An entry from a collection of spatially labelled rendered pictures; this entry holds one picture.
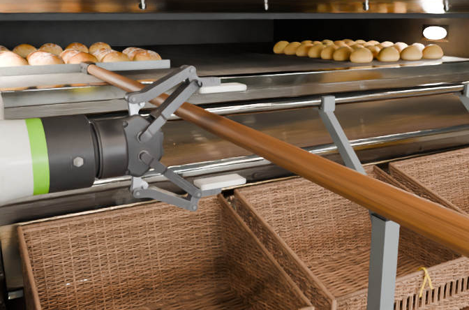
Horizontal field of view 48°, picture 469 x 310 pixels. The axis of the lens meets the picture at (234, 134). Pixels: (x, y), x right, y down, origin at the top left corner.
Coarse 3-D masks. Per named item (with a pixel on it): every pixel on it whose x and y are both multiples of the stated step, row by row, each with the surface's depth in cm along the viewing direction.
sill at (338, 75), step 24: (288, 72) 162; (312, 72) 163; (336, 72) 168; (360, 72) 172; (384, 72) 177; (408, 72) 183; (432, 72) 188; (456, 72) 194; (24, 96) 125; (48, 96) 128; (72, 96) 130; (96, 96) 133; (120, 96) 136
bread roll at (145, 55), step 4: (140, 52) 172; (144, 52) 172; (148, 52) 172; (152, 52) 173; (136, 56) 172; (140, 56) 171; (144, 56) 171; (148, 56) 172; (152, 56) 172; (156, 56) 174; (136, 60) 171; (140, 60) 171; (144, 60) 171; (148, 60) 172
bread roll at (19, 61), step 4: (4, 56) 154; (8, 56) 154; (12, 56) 154; (16, 56) 155; (0, 60) 153; (4, 60) 153; (8, 60) 153; (12, 60) 153; (16, 60) 154; (20, 60) 155; (24, 60) 156; (0, 64) 152; (4, 64) 152; (8, 64) 153; (12, 64) 153; (16, 64) 154; (20, 64) 154; (24, 64) 156; (28, 64) 157
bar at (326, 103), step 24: (312, 96) 119; (336, 96) 122; (360, 96) 125; (384, 96) 129; (408, 96) 133; (168, 120) 103; (336, 120) 120; (336, 144) 118; (360, 168) 114; (384, 240) 106; (384, 264) 108; (384, 288) 109
